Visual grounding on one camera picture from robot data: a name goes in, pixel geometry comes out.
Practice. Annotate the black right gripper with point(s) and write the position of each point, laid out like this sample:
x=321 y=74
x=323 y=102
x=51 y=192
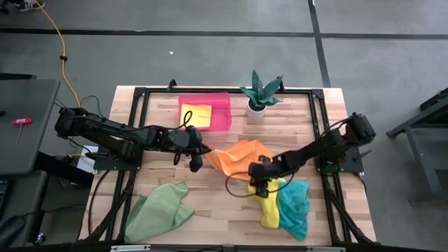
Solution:
x=264 y=169

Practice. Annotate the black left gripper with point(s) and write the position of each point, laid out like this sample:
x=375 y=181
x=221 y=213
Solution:
x=178 y=140

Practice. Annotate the orange microfiber towel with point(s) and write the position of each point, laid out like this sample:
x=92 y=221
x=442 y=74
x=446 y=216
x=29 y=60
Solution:
x=238 y=159

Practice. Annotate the yellow microfiber towel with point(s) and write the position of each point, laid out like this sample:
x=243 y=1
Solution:
x=269 y=210
x=196 y=115

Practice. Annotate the teal microfiber towel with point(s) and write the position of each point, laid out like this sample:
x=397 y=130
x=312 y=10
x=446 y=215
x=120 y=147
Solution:
x=294 y=210

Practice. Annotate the green microfiber towel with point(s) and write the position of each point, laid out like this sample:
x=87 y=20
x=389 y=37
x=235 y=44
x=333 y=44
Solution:
x=157 y=213

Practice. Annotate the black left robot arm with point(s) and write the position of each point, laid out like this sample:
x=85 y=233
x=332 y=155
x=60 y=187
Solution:
x=105 y=131

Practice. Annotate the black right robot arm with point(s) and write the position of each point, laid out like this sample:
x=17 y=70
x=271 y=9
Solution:
x=315 y=147

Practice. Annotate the pink plastic bin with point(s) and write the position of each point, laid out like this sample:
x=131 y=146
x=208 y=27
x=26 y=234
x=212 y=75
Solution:
x=221 y=119

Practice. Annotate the white plant pot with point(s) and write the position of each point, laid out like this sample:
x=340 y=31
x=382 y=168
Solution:
x=256 y=112

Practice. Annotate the green snake plant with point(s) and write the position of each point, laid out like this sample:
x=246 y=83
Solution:
x=260 y=91

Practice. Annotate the white power box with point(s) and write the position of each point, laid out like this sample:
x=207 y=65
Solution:
x=87 y=165

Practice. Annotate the grey metal cart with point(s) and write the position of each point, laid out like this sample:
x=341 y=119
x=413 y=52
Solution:
x=420 y=147

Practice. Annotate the grey side table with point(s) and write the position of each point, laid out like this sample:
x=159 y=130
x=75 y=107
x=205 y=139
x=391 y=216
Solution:
x=31 y=105

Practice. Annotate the person's shoe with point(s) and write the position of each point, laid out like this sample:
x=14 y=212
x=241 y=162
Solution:
x=31 y=4

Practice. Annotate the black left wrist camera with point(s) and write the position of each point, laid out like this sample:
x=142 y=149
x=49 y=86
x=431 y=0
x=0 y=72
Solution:
x=195 y=164

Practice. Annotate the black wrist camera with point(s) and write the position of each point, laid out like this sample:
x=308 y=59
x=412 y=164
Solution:
x=261 y=190
x=195 y=164

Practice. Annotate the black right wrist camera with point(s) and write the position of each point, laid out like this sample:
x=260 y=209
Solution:
x=261 y=190

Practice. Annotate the black aluminium table frame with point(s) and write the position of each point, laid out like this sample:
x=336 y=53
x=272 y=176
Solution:
x=161 y=90

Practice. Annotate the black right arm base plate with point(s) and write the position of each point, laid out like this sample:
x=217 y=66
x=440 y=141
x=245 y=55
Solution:
x=350 y=164

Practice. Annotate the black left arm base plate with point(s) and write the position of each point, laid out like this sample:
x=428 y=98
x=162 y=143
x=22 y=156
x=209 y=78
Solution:
x=108 y=164

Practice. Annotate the silver metal bracket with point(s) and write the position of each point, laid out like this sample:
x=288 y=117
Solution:
x=325 y=249
x=130 y=248

